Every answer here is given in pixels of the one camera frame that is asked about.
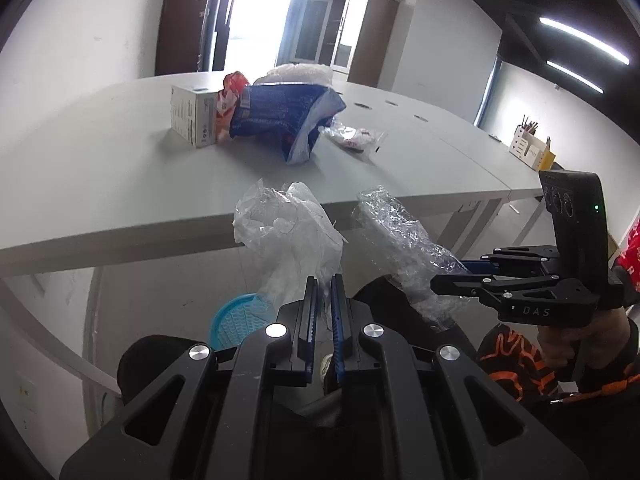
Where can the white desk organizer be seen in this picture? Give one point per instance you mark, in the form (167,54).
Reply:
(525,146)

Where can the clear plastic wrap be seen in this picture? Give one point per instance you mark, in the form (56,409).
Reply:
(400,240)

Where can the glass balcony door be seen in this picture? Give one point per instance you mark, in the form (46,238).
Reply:
(250,10)

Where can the clear plastic bag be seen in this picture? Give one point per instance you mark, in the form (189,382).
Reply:
(285,230)

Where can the clear wrapper with pink print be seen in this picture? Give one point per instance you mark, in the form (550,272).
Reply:
(350,135)

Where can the red cloth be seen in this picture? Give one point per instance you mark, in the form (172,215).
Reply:
(631,255)

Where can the orange black patterned clothing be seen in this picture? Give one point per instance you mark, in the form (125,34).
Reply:
(510,360)

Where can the blue round basin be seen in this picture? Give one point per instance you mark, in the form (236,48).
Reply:
(235,320)

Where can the white plastic bag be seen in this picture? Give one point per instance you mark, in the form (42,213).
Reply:
(300,72)

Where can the white table leg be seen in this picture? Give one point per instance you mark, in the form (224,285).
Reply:
(487,227)

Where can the dark glass door cabinet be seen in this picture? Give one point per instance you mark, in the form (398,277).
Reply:
(310,30)

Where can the white wall socket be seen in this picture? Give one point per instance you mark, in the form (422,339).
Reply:
(26,395)

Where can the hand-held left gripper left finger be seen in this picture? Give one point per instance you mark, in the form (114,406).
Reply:
(311,310)

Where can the ceiling light strip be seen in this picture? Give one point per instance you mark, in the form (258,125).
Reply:
(582,40)
(575,76)

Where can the red snack packet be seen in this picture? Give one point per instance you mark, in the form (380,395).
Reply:
(227,97)

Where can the black trash bag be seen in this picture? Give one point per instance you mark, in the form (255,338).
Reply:
(385,300)

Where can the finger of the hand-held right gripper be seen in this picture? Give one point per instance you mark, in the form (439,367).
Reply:
(465,285)
(520,258)

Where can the wooden cabinet with glass door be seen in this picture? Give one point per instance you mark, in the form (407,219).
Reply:
(367,35)

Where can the white cardboard box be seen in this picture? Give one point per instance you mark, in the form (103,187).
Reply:
(192,115)

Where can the person's right hand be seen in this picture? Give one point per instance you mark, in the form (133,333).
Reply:
(555,350)

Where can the bunch of pens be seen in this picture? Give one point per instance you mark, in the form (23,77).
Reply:
(529,125)

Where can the blue snack bag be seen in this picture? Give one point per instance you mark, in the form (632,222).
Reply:
(275,110)

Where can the dark brown door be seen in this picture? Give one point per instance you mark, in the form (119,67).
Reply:
(182,15)

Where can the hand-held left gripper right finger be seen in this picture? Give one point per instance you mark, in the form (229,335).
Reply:
(338,310)

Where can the person's right forearm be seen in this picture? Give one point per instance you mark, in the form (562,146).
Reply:
(617,380)

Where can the yellow box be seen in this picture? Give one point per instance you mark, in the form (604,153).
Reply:
(548,157)

